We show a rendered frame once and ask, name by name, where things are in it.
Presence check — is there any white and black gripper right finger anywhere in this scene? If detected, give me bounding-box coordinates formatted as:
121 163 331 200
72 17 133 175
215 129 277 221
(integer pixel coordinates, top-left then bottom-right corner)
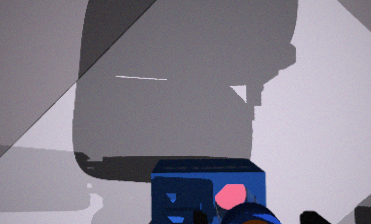
300 211 331 224

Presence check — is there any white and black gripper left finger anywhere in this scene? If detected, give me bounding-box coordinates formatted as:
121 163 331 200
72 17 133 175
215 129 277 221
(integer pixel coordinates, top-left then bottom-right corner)
193 211 208 224

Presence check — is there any blue tube rack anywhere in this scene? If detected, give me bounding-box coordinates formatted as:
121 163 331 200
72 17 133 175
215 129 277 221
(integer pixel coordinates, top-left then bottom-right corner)
151 159 266 224

